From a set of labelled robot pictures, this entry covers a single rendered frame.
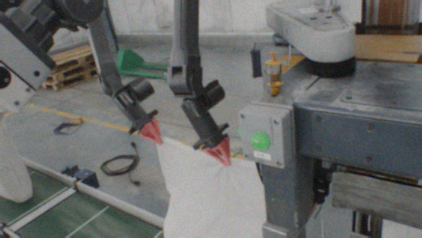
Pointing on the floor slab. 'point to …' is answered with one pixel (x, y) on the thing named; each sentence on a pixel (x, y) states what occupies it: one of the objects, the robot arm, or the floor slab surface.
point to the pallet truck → (129, 63)
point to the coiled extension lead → (126, 167)
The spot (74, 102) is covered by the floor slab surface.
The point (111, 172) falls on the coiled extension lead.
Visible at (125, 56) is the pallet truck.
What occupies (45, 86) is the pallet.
